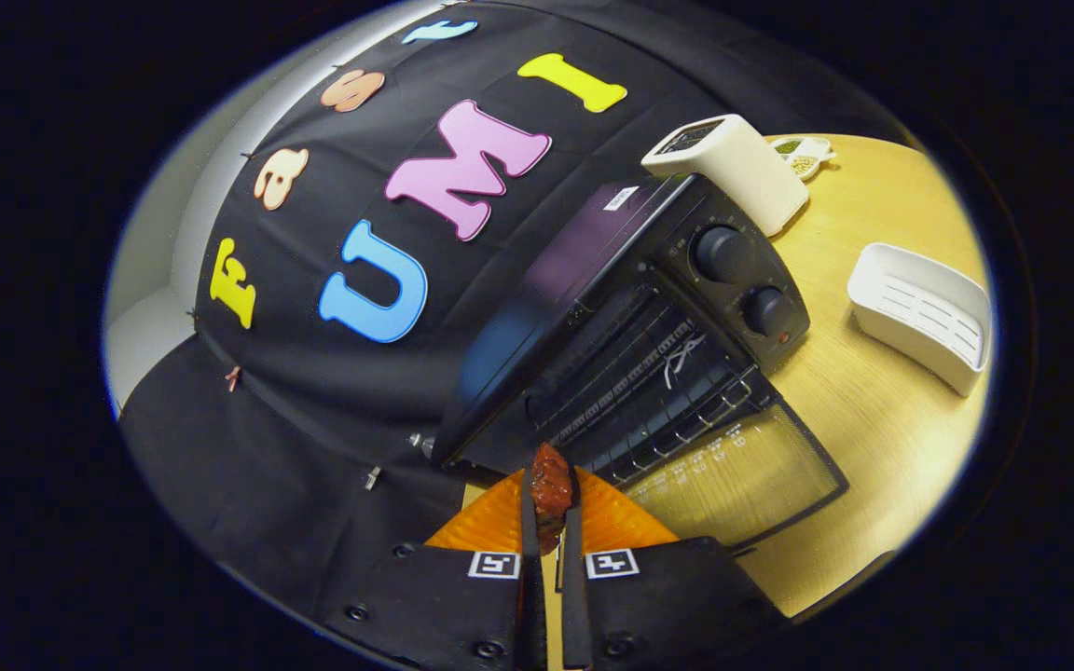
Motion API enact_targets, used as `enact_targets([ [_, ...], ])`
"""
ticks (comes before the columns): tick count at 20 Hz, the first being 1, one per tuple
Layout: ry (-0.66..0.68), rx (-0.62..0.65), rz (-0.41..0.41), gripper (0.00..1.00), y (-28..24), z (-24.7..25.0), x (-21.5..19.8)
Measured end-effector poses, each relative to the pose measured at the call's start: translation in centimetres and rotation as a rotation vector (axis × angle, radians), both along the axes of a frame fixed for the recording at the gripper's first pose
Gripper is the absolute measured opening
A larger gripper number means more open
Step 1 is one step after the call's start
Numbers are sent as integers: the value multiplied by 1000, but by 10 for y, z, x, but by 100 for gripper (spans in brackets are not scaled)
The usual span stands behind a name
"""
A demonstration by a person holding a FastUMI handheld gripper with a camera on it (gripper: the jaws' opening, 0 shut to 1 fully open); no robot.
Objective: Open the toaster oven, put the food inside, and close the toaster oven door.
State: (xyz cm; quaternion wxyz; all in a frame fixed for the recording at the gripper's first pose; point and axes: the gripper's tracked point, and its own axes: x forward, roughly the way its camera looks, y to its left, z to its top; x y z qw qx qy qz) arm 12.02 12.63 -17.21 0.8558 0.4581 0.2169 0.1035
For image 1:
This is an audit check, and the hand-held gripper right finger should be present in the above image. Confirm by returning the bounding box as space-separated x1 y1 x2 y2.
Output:
560 466 792 671

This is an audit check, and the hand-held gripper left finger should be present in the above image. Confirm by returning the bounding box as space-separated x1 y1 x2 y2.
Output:
313 471 549 671

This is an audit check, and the red meat piece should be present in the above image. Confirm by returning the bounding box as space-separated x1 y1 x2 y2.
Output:
530 443 575 557

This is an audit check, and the black toaster oven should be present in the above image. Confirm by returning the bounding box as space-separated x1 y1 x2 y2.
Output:
432 172 850 551

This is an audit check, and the white bread toaster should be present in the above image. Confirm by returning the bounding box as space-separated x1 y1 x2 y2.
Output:
641 114 810 239

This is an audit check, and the white plastic tray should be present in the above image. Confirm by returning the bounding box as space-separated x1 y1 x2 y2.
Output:
847 242 993 399

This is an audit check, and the white divided dish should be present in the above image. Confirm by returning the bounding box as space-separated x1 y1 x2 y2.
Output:
770 135 836 182

